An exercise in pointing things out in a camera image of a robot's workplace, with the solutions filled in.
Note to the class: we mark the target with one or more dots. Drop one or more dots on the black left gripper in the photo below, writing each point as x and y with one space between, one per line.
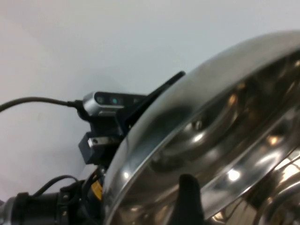
103 126

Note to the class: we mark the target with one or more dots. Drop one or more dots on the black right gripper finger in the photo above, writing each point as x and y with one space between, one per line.
188 201

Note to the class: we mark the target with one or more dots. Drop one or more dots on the stainless steel lid black knob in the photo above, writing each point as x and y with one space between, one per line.
211 117

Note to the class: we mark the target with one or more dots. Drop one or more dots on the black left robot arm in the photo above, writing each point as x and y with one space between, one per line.
47 206

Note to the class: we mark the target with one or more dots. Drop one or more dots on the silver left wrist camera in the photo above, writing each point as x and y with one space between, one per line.
112 102

